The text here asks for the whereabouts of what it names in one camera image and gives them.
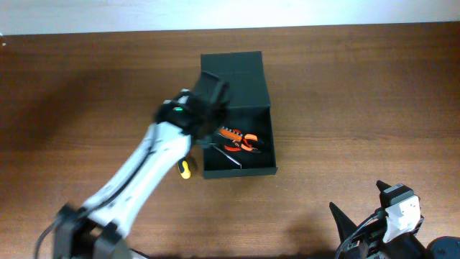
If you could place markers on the orange socket rail with sockets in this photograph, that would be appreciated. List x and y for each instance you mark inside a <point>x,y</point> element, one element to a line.
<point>230,134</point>

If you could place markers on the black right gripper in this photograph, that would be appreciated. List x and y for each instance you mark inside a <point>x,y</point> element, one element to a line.
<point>346,236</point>

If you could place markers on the silver combination wrench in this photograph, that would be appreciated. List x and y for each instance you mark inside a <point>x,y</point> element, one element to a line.
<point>236,162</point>

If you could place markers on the yellow black stubby screwdriver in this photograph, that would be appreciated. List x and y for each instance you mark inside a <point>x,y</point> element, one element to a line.
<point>186,166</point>

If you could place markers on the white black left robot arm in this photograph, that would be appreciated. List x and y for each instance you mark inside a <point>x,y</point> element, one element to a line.
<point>99,228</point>

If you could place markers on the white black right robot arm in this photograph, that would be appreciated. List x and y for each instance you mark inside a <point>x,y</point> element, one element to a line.
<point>441,247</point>

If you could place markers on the black open storage box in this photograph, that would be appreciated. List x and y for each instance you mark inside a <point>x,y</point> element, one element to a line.
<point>248,111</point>

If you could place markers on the small red side cutters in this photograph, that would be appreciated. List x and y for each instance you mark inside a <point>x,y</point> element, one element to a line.
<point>232,146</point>

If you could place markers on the orange black needle-nose pliers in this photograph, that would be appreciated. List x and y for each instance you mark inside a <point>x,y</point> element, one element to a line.
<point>252,143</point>

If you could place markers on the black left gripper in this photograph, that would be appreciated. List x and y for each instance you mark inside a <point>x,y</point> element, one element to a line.
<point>223,120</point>

